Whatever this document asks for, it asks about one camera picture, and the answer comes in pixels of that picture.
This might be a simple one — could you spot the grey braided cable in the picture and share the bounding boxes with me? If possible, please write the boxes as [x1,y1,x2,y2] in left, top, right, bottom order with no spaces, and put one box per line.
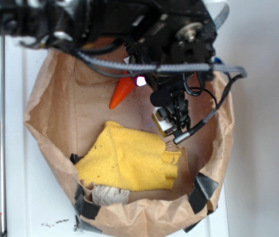
[76,50,248,145]

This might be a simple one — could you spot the brown paper bag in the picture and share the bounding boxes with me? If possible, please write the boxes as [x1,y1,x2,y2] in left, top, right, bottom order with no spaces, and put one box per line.
[25,51,235,237]

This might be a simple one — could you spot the orange plastic toy carrot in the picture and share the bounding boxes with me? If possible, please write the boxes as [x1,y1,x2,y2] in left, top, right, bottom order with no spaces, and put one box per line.
[109,76,136,109]

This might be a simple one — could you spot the white tray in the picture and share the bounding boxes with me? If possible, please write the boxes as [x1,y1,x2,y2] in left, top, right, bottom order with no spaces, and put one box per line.
[4,34,230,237]

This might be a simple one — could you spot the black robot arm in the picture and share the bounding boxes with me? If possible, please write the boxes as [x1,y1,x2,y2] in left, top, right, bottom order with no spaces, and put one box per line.
[0,0,217,80]

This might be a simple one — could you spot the yellow cloth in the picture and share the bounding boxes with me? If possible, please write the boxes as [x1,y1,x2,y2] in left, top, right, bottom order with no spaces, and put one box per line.
[75,121,181,192]

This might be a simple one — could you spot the grey crumpled object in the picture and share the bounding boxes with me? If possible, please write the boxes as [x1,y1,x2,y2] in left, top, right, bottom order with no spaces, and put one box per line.
[92,185,130,206]

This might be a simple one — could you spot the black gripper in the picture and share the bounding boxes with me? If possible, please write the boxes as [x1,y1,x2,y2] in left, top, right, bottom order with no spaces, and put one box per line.
[127,0,218,86]

